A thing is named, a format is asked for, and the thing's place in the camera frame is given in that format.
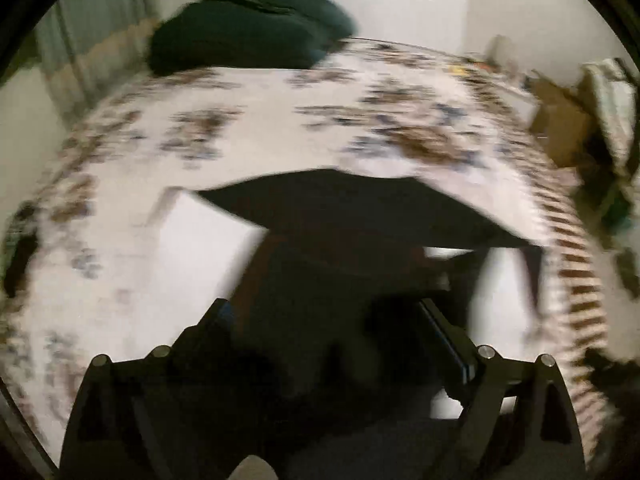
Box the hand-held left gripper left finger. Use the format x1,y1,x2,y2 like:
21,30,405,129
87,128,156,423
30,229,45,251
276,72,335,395
60,297,237,480

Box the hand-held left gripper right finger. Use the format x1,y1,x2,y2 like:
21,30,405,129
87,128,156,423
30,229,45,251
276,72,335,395
418,298,588,480

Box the black shorts with white waistband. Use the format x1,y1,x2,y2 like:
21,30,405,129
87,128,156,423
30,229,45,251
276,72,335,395
196,167,546,401

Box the brown checkered bed sheet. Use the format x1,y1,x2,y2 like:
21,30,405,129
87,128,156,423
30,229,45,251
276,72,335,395
515,110,618,463

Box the floral printed bed blanket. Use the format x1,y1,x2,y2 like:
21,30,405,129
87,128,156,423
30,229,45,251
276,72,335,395
0,40,576,461

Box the brown cardboard box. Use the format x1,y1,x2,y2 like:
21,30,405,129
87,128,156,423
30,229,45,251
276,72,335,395
529,76,597,167

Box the dark green plush blanket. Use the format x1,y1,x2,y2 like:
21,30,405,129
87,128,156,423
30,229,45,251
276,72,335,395
147,0,362,77

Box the chair with white jackets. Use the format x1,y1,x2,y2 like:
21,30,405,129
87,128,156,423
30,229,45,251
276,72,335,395
579,57,640,177

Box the grey-green striped curtain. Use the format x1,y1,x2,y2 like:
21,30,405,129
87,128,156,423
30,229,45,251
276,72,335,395
35,0,162,128

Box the white bed headboard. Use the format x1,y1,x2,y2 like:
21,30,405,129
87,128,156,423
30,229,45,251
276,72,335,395
285,0,469,57

